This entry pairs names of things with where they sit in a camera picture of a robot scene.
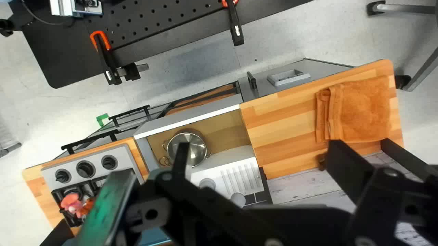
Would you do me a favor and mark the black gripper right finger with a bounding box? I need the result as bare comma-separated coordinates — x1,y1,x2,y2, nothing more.
319,137,438,246

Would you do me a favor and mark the wooden toy kitchen unit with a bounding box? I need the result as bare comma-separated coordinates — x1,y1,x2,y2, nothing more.
22,58,405,246

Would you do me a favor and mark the silver aluminium extrusion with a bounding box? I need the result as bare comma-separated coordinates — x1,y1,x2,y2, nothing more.
48,0,104,20

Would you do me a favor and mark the black oven door handle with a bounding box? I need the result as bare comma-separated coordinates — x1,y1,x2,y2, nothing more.
60,129,120,156

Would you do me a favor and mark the pink plush toy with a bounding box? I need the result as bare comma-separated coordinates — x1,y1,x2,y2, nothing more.
59,193,82,217

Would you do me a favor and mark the green tape piece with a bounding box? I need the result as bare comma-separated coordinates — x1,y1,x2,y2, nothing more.
94,113,109,129

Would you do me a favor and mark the orange black clamp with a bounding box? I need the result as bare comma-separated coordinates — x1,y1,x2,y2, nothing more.
89,29,149,87
220,0,245,47

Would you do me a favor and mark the black perforated table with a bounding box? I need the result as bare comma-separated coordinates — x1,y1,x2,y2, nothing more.
19,0,313,91

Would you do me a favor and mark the orange plush toy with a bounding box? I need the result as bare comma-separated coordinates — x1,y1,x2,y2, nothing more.
74,197,96,222

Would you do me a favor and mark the grey wood-look back panel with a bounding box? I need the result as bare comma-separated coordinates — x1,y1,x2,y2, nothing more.
265,150,438,246

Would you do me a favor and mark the grey metal stand leg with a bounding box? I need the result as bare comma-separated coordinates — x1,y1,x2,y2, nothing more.
367,0,438,16
395,46,438,94

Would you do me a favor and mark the silver metal pot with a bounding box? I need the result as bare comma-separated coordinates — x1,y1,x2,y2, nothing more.
164,130,209,167

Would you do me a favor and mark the black stove knob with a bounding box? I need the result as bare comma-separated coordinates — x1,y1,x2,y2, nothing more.
100,155,119,171
75,160,96,180
53,169,72,185

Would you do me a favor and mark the grey stove panel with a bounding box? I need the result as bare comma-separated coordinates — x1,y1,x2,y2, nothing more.
39,144,145,230

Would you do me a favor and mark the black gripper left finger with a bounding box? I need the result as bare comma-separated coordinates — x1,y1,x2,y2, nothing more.
154,143,243,225

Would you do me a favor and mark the grey metal wrist bracket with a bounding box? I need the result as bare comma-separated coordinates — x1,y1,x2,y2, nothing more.
63,169,138,246

